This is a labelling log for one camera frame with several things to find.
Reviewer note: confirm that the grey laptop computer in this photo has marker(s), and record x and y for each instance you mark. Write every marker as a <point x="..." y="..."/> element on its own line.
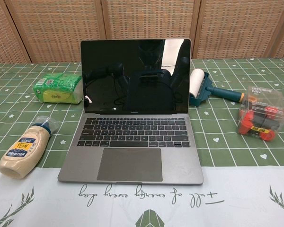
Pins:
<point x="132" y="142"/>

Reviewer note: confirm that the teal lint roller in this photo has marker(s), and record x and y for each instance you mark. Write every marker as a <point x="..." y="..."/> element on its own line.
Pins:
<point x="201" y="88"/>

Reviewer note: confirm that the green tissue pack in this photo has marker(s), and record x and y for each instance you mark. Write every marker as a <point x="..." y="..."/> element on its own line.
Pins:
<point x="58" y="88"/>

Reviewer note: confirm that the green checkered tablecloth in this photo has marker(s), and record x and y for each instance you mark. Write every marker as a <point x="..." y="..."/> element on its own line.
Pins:
<point x="227" y="165"/>

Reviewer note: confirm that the clear box with orange toy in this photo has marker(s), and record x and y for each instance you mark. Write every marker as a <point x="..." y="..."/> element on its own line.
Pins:
<point x="262" y="114"/>

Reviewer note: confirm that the mayonnaise squeeze bottle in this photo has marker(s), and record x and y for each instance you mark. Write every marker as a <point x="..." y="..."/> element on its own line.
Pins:
<point x="26" y="147"/>

